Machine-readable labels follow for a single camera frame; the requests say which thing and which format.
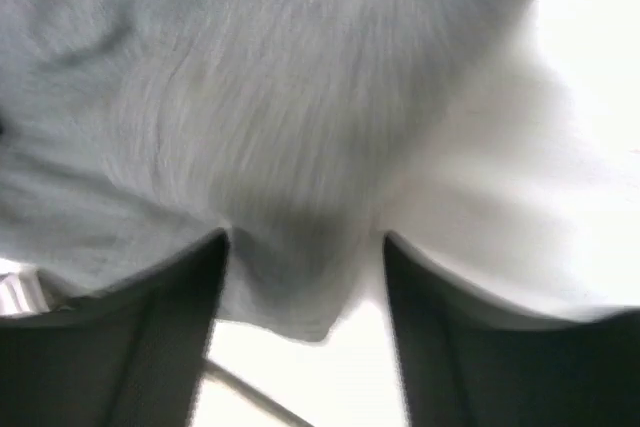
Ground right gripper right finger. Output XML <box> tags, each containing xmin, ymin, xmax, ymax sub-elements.
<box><xmin>383</xmin><ymin>235</ymin><xmax>639</xmax><ymax>426</ymax></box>

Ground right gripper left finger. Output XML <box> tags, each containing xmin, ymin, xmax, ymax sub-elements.
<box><xmin>1</xmin><ymin>233</ymin><xmax>228</xmax><ymax>427</ymax></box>

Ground grey shorts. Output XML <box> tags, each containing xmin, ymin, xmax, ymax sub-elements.
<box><xmin>0</xmin><ymin>0</ymin><xmax>549</xmax><ymax>346</ymax></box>

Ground aluminium frame rail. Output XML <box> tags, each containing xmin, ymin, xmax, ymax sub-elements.
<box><xmin>204</xmin><ymin>360</ymin><xmax>313</xmax><ymax>427</ymax></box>

